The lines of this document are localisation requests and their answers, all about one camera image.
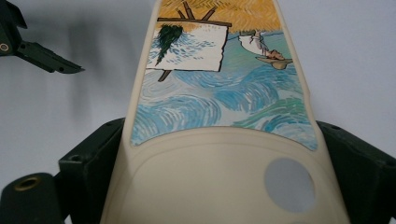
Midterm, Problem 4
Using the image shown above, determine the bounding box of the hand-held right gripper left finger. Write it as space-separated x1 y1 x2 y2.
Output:
58 117 126 224

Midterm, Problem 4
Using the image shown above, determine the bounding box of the beige painted phone case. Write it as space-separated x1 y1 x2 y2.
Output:
99 0 353 224

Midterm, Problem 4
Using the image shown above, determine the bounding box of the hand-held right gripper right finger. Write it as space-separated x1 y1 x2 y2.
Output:
317 120 396 224

